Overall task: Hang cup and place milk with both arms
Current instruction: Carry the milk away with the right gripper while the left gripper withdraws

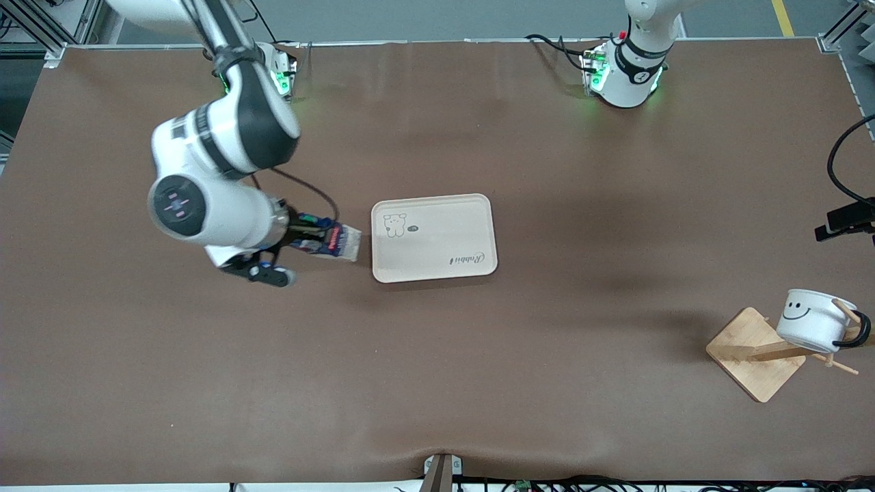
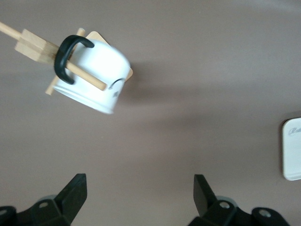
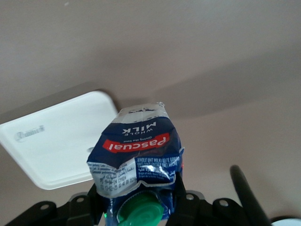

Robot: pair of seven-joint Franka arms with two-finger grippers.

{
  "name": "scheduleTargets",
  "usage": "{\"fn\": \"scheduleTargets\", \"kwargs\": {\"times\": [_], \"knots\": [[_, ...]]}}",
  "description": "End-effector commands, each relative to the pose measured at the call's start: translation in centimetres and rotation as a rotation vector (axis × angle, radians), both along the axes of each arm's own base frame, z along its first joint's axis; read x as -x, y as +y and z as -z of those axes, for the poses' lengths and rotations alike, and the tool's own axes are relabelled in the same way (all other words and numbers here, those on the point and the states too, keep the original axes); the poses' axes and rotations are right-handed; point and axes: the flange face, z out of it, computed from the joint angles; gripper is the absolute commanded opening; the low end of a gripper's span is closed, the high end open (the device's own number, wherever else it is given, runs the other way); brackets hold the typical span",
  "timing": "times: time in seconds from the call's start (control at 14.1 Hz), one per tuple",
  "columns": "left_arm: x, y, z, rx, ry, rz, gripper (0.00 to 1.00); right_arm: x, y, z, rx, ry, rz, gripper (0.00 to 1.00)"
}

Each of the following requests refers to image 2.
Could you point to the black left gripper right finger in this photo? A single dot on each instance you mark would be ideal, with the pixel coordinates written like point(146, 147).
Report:
point(218, 212)

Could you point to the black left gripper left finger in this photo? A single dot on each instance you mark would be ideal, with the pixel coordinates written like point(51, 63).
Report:
point(61, 207)

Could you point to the wooden cup rack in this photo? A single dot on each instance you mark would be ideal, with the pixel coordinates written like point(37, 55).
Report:
point(33, 46)

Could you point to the cream plastic tray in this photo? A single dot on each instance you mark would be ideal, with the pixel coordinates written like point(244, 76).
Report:
point(292, 150)

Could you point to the brown table cover mat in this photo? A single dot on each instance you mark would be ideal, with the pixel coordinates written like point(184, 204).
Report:
point(164, 47)

